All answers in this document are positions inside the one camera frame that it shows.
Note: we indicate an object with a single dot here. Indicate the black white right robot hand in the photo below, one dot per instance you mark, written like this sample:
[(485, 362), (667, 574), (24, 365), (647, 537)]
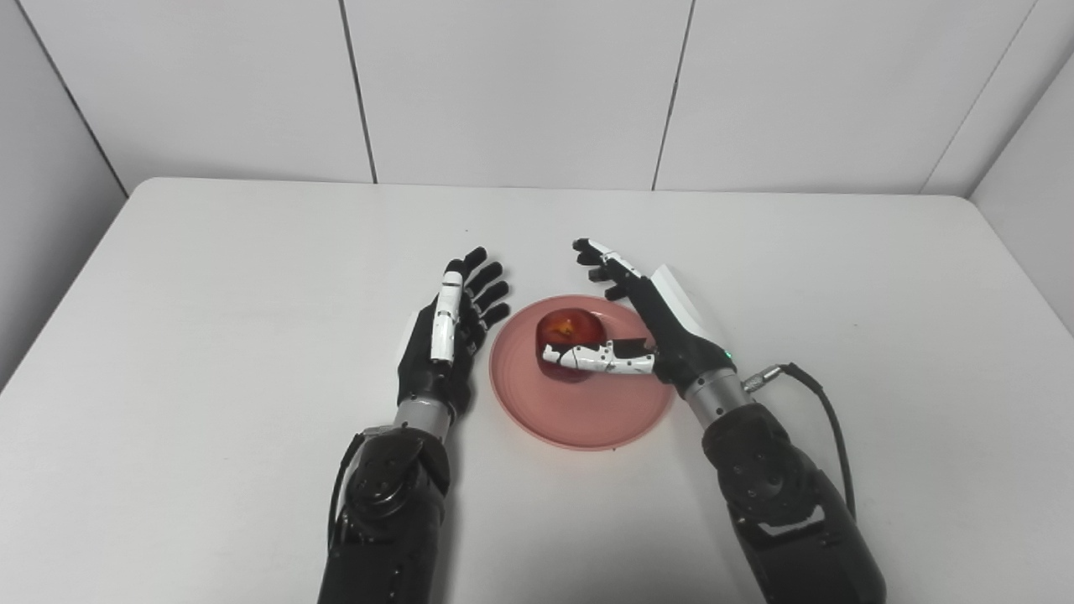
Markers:
[(684, 344)]

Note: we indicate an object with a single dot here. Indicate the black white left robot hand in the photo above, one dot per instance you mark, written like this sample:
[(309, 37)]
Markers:
[(428, 377)]

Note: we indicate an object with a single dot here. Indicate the red apple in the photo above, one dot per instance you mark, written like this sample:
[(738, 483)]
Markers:
[(570, 329)]

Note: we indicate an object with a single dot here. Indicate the pink round plate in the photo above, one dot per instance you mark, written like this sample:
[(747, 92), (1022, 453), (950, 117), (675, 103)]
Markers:
[(587, 411)]

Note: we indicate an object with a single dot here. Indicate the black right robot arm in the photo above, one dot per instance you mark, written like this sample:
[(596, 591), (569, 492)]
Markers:
[(780, 503)]

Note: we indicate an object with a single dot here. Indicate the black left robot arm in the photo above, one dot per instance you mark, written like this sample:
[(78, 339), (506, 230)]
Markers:
[(386, 520)]

